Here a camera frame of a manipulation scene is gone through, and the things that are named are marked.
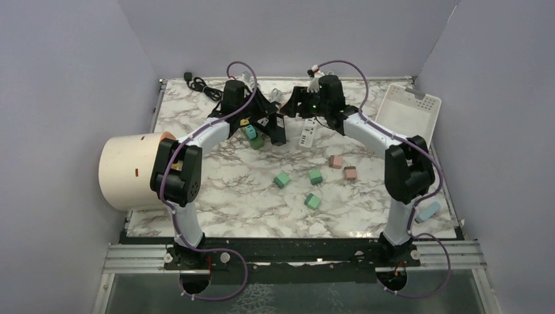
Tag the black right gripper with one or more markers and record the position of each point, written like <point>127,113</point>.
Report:
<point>299,95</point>

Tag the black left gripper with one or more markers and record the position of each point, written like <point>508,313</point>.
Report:
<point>263,107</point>

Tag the green power strip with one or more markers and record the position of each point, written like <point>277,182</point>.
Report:
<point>257,143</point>

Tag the white power strip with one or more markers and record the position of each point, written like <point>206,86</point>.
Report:
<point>308,133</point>

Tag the black power strip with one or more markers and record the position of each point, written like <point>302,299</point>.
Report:
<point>262,125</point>
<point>277,130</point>

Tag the pink USB charger plug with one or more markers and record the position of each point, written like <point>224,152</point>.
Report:
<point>350,173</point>

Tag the green USB charger plug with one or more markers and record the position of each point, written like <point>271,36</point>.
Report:
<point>282,180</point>

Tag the light green charger plug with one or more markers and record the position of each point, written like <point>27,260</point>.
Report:
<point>312,201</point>

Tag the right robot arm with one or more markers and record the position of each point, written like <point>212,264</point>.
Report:
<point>408,171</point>

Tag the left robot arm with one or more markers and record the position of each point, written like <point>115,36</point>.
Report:
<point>177,171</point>

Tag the teal blue charger plug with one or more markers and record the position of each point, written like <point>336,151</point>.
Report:
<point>251,132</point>

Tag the light blue charger plug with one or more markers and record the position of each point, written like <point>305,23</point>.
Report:
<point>426,213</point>

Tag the white plastic basket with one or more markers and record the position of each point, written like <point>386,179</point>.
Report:
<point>407,111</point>

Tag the cream cylindrical drum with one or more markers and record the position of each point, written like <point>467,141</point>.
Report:
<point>125,169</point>

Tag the aluminium front rail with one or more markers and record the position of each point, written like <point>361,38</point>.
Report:
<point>423,255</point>

